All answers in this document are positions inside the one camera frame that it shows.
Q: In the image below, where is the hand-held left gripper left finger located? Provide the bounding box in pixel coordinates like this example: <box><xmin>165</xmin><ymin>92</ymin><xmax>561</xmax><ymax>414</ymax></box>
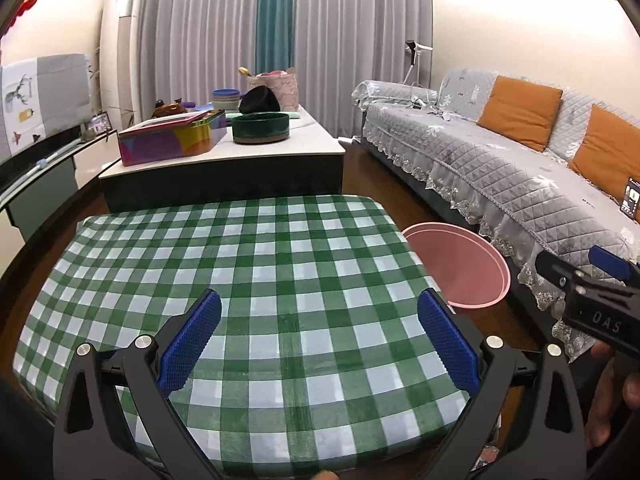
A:
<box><xmin>52</xmin><ymin>289</ymin><xmax>223</xmax><ymax>480</ymax></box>

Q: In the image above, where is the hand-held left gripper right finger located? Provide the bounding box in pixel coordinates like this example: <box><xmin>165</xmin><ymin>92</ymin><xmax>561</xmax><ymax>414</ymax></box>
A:
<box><xmin>416</xmin><ymin>289</ymin><xmax>588</xmax><ymax>480</ymax></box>

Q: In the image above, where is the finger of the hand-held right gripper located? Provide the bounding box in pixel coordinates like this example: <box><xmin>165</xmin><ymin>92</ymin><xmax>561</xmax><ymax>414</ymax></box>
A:
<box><xmin>589</xmin><ymin>245</ymin><xmax>640</xmax><ymax>288</ymax></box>
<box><xmin>532</xmin><ymin>251</ymin><xmax>583</xmax><ymax>291</ymax></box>

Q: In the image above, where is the pink plastic bin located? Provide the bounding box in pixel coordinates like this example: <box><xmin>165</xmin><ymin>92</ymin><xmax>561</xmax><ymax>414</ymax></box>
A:
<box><xmin>401</xmin><ymin>221</ymin><xmax>511</xmax><ymax>310</ymax></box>

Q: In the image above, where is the person's right hand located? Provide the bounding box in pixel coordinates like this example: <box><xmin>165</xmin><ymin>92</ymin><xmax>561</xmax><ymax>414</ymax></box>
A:
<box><xmin>585</xmin><ymin>342</ymin><xmax>640</xmax><ymax>453</ymax></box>

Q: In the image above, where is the black smartphone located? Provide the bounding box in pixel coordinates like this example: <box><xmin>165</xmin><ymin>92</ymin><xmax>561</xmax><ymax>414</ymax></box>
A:
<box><xmin>620</xmin><ymin>176</ymin><xmax>640</xmax><ymax>221</ymax></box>

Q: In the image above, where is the orange cushion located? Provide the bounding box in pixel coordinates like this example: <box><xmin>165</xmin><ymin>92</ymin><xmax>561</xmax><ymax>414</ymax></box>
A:
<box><xmin>568</xmin><ymin>104</ymin><xmax>640</xmax><ymax>201</ymax></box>
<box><xmin>476</xmin><ymin>76</ymin><xmax>564</xmax><ymax>153</ymax></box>

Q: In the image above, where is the grey quilted sofa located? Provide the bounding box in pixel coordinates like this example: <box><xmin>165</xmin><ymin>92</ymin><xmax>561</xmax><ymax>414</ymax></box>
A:
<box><xmin>351</xmin><ymin>67</ymin><xmax>640</xmax><ymax>361</ymax></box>

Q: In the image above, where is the colourful tin box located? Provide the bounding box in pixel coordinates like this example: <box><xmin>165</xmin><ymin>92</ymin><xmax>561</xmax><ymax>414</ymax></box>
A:
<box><xmin>117</xmin><ymin>109</ymin><xmax>228</xmax><ymax>167</ymax></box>

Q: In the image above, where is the white top coffee table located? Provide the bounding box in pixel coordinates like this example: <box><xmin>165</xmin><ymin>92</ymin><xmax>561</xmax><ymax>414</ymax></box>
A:
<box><xmin>98</xmin><ymin>105</ymin><xmax>347</xmax><ymax>213</ymax></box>

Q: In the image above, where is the television cabinet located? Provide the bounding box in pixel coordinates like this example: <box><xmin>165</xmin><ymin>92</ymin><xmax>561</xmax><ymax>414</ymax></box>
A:
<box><xmin>0</xmin><ymin>127</ymin><xmax>123</xmax><ymax>241</ymax></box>

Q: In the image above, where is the green round tin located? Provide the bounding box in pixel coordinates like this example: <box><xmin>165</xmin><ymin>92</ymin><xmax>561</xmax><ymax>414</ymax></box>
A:
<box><xmin>231</xmin><ymin>112</ymin><xmax>292</xmax><ymax>146</ymax></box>

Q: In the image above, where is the brown teapot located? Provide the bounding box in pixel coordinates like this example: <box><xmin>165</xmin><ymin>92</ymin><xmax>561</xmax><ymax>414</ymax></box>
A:
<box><xmin>151</xmin><ymin>99</ymin><xmax>188</xmax><ymax>119</ymax></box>

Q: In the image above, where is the stack of plastic bowls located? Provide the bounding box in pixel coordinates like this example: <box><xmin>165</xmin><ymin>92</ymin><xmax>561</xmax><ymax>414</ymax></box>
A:
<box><xmin>212</xmin><ymin>88</ymin><xmax>243</xmax><ymax>112</ymax></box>

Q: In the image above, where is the black hat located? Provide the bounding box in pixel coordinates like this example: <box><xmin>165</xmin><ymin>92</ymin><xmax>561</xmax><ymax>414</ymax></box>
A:
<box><xmin>238</xmin><ymin>85</ymin><xmax>281</xmax><ymax>114</ymax></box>

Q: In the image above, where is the pink lace basket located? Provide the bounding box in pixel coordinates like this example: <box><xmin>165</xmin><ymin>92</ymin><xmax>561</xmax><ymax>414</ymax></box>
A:
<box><xmin>246</xmin><ymin>67</ymin><xmax>301</xmax><ymax>112</ymax></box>

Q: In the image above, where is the grey television dust cover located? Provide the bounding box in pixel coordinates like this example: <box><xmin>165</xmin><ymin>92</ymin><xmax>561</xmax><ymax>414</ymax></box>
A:
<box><xmin>0</xmin><ymin>53</ymin><xmax>92</xmax><ymax>161</ymax></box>

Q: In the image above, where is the white standing air conditioner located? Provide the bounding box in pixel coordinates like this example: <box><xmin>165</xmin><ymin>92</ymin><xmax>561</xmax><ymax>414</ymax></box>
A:
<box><xmin>100</xmin><ymin>0</ymin><xmax>143</xmax><ymax>133</ymax></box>

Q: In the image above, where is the grey curtain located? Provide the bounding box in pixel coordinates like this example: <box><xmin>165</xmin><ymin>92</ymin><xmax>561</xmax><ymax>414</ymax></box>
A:
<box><xmin>292</xmin><ymin>0</ymin><xmax>433</xmax><ymax>138</ymax></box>
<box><xmin>132</xmin><ymin>0</ymin><xmax>263</xmax><ymax>111</ymax></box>

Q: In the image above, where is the teal curtain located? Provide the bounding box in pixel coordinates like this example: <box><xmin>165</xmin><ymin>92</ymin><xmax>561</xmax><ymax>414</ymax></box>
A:
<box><xmin>255</xmin><ymin>0</ymin><xmax>298</xmax><ymax>76</ymax></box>

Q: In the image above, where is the red hanging ornament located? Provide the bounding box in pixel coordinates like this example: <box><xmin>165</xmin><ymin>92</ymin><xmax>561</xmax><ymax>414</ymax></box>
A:
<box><xmin>2</xmin><ymin>0</ymin><xmax>40</xmax><ymax>33</ymax></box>

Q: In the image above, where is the white cable bundle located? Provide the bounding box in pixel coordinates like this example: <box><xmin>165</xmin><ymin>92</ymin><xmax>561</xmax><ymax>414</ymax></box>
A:
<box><xmin>407</xmin><ymin>87</ymin><xmax>461</xmax><ymax>121</ymax></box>

